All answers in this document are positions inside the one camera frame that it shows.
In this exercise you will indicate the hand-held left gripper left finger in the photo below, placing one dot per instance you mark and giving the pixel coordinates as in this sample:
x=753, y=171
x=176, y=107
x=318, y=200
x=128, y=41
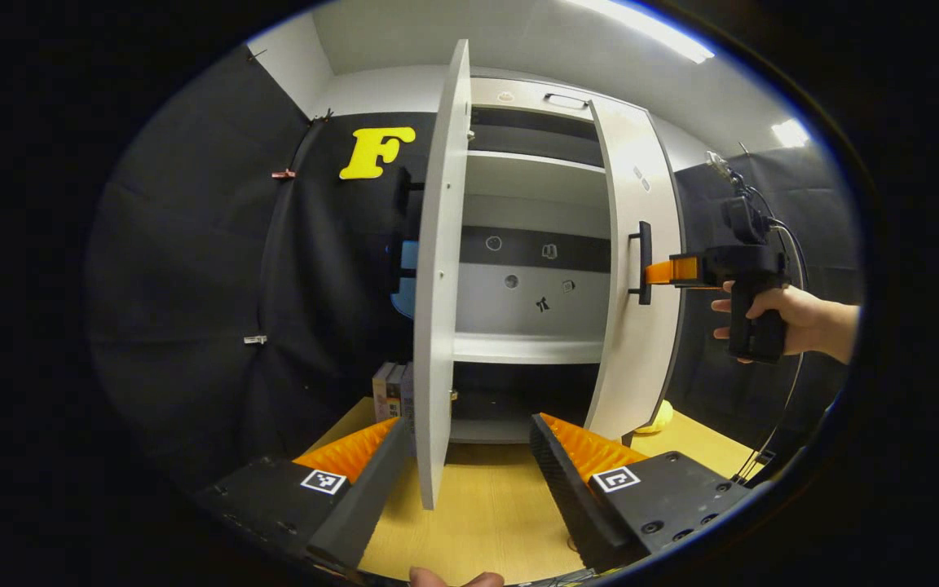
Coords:
x=363, y=505

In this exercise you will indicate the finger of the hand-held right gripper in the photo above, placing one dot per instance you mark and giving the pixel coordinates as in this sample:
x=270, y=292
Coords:
x=677, y=271

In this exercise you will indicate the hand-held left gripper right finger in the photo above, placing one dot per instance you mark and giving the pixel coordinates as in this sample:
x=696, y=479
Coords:
x=567, y=489

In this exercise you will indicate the white and grey cabinet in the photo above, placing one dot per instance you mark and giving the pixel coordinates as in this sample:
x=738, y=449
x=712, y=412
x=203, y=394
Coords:
x=592, y=253

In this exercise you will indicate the white cabinet door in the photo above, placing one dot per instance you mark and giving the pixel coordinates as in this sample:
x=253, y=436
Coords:
x=441, y=285
x=649, y=359

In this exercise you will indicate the white cabinet shelf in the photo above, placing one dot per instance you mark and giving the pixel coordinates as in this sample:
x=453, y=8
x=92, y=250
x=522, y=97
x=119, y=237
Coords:
x=526, y=349
x=535, y=179

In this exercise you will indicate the beige cabinet drawer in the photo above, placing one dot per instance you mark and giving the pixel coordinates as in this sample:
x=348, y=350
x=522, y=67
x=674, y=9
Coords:
x=486, y=90

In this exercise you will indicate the small tan box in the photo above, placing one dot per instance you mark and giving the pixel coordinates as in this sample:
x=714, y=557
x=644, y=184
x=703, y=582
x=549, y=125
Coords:
x=381, y=391

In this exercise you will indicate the small grey box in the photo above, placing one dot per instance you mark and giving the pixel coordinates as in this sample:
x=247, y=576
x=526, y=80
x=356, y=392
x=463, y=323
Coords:
x=400, y=395

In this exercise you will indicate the yellow round object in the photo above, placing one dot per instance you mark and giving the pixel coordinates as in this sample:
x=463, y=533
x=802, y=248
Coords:
x=661, y=417

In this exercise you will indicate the small ceiling light panel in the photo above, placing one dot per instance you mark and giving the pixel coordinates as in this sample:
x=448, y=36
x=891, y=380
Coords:
x=790, y=134

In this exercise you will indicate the long ceiling light panel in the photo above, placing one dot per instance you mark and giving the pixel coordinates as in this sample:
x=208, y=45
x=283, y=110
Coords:
x=649, y=28

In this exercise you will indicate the blue object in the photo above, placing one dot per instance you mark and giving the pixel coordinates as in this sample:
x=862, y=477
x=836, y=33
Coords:
x=404, y=265

